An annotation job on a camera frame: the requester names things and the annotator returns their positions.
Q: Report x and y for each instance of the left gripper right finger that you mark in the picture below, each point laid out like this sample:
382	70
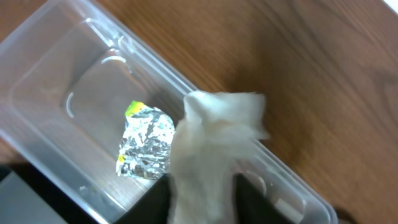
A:
251	207

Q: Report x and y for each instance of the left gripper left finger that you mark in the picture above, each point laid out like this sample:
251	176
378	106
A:
153	207

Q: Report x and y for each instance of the yellow foil snack wrapper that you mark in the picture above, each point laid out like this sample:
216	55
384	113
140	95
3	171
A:
144	151

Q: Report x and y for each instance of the white tissue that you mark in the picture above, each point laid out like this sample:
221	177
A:
217	130

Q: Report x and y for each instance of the black plastic tray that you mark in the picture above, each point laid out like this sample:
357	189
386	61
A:
28	197

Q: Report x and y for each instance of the clear plastic bin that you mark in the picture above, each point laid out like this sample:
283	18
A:
68	74

